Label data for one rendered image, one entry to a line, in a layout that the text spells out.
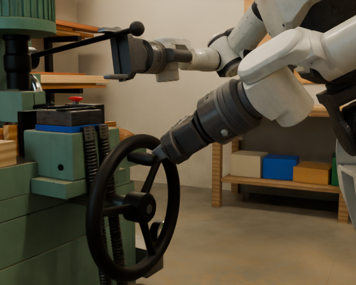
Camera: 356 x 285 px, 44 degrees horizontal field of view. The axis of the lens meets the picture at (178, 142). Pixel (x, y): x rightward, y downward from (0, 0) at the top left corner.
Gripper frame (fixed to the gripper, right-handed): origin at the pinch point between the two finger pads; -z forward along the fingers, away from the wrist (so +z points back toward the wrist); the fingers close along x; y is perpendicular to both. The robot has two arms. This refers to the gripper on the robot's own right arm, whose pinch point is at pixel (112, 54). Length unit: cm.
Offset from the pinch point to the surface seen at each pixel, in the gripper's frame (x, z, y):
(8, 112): 11.3, -17.5, 17.5
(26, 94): 7.8, -16.0, 12.4
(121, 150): 21.1, -20.4, -16.2
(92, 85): -22, 248, 232
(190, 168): 72, 303, 163
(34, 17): -8.0, -15.6, 7.1
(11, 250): 37.9, -30.6, 4.7
